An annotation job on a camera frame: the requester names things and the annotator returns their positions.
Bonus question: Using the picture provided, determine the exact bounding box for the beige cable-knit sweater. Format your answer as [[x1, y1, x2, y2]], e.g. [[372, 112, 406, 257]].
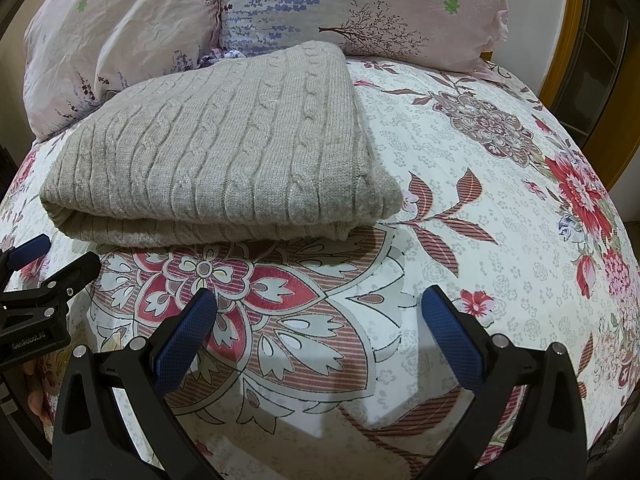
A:
[[39, 40, 403, 249]]

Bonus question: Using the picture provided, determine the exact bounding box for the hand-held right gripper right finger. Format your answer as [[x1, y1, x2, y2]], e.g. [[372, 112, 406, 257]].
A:
[[417, 285, 587, 480]]

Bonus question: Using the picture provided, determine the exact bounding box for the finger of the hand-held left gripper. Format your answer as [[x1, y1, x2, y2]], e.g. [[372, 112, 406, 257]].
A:
[[0, 251, 102, 313], [0, 234, 52, 272]]

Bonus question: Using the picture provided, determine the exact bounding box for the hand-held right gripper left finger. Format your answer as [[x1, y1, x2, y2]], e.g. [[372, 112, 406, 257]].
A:
[[52, 287, 223, 480]]

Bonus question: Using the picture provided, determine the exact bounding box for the floral bed sheet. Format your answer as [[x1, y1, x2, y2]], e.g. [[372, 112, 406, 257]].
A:
[[0, 57, 632, 480]]

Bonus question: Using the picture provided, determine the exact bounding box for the pink floral pillow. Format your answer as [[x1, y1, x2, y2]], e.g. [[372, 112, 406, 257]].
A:
[[220, 0, 510, 81], [22, 0, 224, 142]]

